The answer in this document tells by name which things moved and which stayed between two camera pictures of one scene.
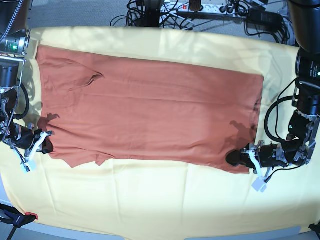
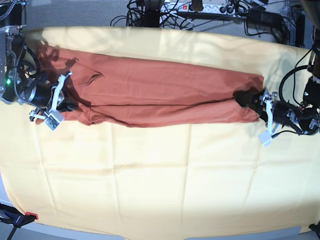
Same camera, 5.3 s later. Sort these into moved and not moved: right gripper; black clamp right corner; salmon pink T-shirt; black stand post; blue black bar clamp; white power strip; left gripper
Moved: left gripper; salmon pink T-shirt; right gripper
Not moved: black stand post; white power strip; blue black bar clamp; black clamp right corner
